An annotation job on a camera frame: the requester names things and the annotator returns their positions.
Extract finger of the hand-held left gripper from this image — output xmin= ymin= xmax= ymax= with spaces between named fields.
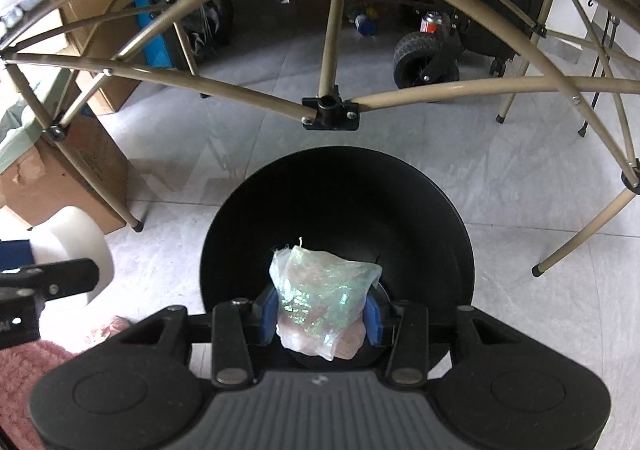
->
xmin=0 ymin=258 xmax=100 ymax=304

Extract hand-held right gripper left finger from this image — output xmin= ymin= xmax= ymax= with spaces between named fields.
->
xmin=119 ymin=288 xmax=278 ymax=387

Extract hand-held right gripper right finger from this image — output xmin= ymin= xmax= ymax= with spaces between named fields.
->
xmin=363 ymin=291 xmax=522 ymax=387

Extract iridescent plastic bag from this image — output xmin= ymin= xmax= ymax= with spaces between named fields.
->
xmin=269 ymin=237 xmax=383 ymax=362

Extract round black bin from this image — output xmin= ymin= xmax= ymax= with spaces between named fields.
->
xmin=199 ymin=146 xmax=476 ymax=371

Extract white rounded object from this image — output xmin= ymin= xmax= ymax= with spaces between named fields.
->
xmin=29 ymin=205 xmax=114 ymax=307

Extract navy blue cloth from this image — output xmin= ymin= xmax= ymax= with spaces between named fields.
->
xmin=0 ymin=239 xmax=37 ymax=276

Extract pink fleece clothing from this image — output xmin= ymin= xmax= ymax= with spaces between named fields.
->
xmin=0 ymin=340 xmax=78 ymax=450

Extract pink crumpled cloth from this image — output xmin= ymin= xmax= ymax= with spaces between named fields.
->
xmin=84 ymin=314 xmax=135 ymax=347

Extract light green cloth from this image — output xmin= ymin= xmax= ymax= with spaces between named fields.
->
xmin=0 ymin=70 xmax=71 ymax=171

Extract blue panel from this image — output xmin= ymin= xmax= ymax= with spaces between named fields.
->
xmin=132 ymin=0 xmax=173 ymax=71

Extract tall brown cardboard box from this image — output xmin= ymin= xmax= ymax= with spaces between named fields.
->
xmin=59 ymin=0 xmax=151 ymax=116

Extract dark hanging clothes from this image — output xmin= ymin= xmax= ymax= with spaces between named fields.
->
xmin=167 ymin=0 xmax=233 ymax=63

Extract khaki folding table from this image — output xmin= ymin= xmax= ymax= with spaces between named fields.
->
xmin=0 ymin=0 xmax=640 ymax=278

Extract small blue toy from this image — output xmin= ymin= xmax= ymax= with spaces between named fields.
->
xmin=353 ymin=13 xmax=377 ymax=37

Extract black bag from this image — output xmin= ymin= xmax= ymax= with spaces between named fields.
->
xmin=450 ymin=0 xmax=553 ymax=77

